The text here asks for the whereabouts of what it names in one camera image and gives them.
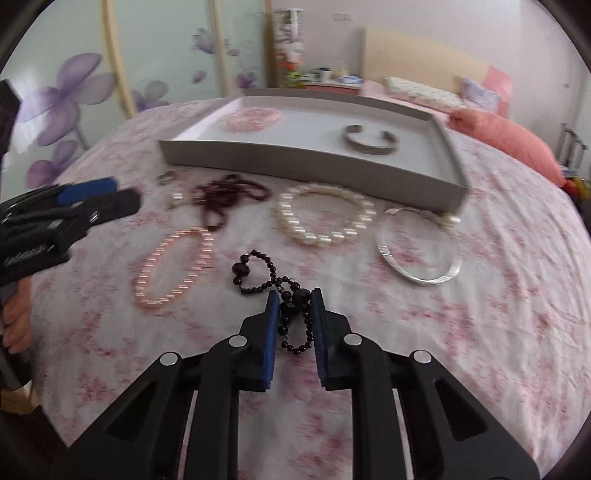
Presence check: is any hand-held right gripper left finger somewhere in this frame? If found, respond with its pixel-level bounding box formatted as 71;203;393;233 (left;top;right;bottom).
51;292;281;480

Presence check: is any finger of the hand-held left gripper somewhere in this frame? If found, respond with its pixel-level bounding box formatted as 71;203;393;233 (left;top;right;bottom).
48;187;141;252
0;178;118;220

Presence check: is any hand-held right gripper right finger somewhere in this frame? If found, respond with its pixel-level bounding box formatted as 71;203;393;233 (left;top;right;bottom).
310;288;541;480

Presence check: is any black bead bracelet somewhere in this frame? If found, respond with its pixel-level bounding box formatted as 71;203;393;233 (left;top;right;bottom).
229;250;315;356

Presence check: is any pink pearl bracelet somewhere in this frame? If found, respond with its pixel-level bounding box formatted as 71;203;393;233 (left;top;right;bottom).
134;228;215;310

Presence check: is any dark red bead necklace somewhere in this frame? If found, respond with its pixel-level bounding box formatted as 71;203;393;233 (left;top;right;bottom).
191;174;271;232

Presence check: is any white pearl bracelet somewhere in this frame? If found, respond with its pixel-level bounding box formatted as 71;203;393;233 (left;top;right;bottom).
276;183;377;247

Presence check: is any white cardboard tray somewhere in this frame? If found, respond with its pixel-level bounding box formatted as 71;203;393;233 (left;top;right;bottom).
158;88;469;210

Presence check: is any person's left hand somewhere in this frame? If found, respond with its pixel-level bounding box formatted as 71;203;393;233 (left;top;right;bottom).
0;295;34;354

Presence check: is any floral sliding door wardrobe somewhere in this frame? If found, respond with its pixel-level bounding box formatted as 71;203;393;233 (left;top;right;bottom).
0;0;273;190

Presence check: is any silver cuff bangle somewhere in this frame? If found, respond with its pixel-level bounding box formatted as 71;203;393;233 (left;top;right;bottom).
342;124;399;158

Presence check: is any plush toy display tube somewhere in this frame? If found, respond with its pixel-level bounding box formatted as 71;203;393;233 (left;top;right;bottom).
272;8;308;88

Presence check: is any pink and cream nightstand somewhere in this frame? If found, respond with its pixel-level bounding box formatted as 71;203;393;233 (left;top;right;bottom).
302;78;363;96

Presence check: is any bed with pink sheet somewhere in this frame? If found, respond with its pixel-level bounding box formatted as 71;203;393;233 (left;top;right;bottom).
362;80;458;121

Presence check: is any patterned flat pillow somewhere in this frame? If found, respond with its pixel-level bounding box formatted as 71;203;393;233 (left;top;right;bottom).
384;76;462;109

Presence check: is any folded salmon comforter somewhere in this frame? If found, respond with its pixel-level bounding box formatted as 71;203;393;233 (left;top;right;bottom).
448;108;566;185

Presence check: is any small purple pillow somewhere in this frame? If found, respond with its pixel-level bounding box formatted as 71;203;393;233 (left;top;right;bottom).
461;78;502;114

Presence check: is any cream and pink headboard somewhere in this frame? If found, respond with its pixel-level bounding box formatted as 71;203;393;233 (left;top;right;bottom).
360;27;513;104

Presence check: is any colourful toy pile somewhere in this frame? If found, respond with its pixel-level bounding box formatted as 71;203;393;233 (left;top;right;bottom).
566;175;591;200

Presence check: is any dark wooden chair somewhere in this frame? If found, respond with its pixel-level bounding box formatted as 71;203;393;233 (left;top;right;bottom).
561;122;589;166

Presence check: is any pink crystal bracelet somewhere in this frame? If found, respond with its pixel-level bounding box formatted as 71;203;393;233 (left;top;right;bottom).
225;107;283;132

